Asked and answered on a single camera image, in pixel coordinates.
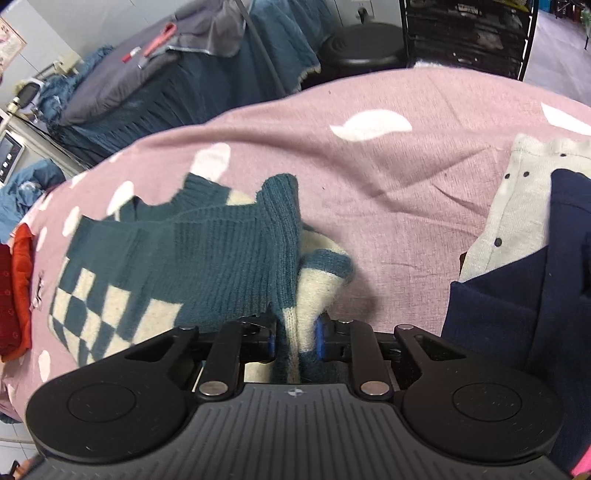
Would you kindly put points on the red scissors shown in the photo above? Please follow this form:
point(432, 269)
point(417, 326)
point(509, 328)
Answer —
point(159, 41)

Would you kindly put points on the wall poster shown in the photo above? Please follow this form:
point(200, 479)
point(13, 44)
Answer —
point(11, 39)

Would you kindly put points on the white wall socket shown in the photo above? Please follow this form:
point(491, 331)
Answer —
point(363, 9)

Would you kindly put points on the grey blanket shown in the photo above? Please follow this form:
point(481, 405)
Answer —
point(106, 78)

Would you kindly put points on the grey towel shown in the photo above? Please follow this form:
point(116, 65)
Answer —
point(217, 27)

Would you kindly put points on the navy garment with pink print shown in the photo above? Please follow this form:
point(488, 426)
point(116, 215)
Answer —
point(508, 314)

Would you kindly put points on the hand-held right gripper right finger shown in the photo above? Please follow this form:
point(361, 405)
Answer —
point(319, 341)

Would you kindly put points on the black shelf rack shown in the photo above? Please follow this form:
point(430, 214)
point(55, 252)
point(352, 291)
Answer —
point(461, 37)

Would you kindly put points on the pink polka dot bedsheet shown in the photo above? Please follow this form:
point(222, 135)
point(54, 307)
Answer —
point(392, 184)

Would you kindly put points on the dark red cloth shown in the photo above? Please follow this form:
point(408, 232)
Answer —
point(7, 300)

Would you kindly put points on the white dotted garment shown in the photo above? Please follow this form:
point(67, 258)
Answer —
point(521, 207)

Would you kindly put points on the blue crumpled cloth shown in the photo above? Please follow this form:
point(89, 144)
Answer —
point(27, 194)

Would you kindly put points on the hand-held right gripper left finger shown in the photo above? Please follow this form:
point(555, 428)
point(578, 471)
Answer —
point(272, 344)

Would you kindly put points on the blue cloth pile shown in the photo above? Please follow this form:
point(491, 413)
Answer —
point(55, 92)

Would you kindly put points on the white appliance control panel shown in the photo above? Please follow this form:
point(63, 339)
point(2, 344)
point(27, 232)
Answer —
point(10, 154)

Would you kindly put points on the red marker pen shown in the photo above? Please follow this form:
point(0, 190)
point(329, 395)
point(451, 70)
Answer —
point(130, 54)

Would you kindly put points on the teal cream checkered sweater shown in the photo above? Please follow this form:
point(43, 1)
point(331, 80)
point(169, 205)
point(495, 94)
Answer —
point(207, 258)

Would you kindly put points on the orange red cloth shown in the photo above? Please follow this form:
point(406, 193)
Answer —
point(23, 286)

